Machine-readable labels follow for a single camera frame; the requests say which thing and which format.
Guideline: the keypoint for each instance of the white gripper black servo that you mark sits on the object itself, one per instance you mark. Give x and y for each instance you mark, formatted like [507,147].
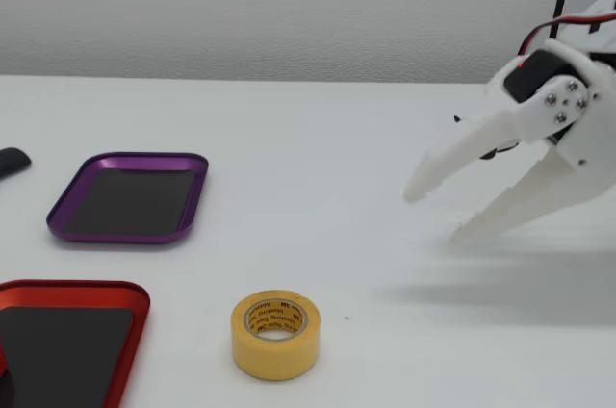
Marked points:
[564,105]

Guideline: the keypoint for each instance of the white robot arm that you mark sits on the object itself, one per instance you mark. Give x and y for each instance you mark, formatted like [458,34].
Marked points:
[601,6]

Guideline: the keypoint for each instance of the yellow masking tape roll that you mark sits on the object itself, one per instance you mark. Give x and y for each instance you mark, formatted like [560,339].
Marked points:
[274,355]

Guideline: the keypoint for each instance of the purple metal tray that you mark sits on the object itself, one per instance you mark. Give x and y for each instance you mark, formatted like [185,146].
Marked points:
[130,201]

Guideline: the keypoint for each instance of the red metal tray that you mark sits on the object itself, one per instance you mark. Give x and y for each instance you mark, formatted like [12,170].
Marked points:
[62,355]

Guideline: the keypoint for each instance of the black ribbed object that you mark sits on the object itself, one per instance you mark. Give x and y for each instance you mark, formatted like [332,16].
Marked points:
[12,160]

